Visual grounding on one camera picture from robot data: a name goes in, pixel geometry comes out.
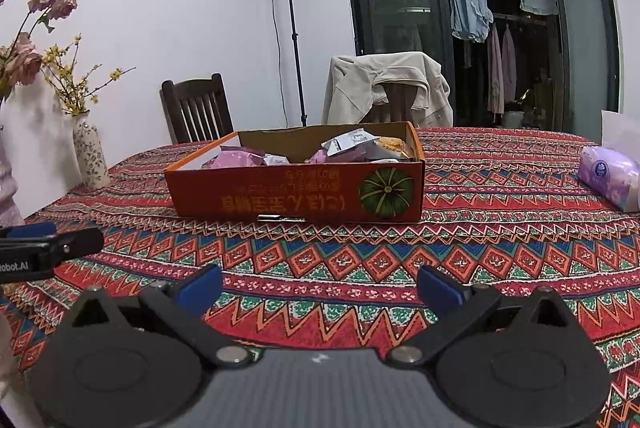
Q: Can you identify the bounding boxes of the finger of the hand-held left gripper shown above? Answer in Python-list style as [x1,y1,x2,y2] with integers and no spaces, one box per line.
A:
[0,221,57,240]
[0,227,105,265]

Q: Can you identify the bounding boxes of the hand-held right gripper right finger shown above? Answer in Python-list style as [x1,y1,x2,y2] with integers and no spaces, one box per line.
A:
[386,264,577,370]

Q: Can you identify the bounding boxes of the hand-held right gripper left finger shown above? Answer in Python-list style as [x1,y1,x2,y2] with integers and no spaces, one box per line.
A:
[62,264,254,370]

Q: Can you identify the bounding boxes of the orange cardboard box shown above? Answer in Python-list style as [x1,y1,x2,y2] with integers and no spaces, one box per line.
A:
[164,121,427,224]

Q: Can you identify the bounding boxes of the yellow snack packet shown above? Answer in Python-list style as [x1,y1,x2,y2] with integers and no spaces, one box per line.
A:
[370,137,407,158]

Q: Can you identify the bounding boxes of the white black-lettered snack packet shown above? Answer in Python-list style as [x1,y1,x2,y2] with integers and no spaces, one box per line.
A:
[321,129,379,155]

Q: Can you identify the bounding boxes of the plain white vase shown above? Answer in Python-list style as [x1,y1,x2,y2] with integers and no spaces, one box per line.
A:
[0,123,26,229]

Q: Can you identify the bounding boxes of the floral ceramic vase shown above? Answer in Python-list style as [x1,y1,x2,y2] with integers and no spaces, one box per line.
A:
[72,111,111,190]

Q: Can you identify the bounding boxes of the person's light clothing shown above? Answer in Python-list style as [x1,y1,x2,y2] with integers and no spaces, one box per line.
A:
[0,311,32,428]

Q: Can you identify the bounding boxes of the yellow flower branches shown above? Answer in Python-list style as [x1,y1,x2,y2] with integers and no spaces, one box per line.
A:
[42,34,137,117]

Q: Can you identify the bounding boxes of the pink rose bouquet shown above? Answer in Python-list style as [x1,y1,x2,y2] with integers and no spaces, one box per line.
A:
[0,0,79,105]

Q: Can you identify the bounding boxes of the dark wooden chair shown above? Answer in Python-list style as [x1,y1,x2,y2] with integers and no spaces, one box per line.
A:
[160,73,235,145]

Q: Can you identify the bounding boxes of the brown wooden chair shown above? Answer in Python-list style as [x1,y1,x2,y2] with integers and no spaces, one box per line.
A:
[367,83,419,124]

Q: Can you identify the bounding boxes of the purple tissue pack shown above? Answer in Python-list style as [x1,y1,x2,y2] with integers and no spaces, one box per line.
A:
[577,145,640,213]

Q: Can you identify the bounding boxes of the beige jacket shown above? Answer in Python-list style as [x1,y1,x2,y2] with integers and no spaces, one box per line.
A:
[321,52,454,129]

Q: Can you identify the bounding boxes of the hanging pale pink trousers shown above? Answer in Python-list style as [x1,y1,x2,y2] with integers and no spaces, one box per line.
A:
[487,23,518,117]

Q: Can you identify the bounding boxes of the white paper box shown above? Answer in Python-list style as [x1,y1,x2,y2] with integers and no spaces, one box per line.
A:
[600,109,640,155]

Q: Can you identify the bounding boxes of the black light stand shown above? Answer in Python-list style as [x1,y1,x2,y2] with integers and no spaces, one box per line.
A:
[258,0,309,128]

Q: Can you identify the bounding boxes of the black lamp cable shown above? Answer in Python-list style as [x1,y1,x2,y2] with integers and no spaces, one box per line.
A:
[264,0,287,129]

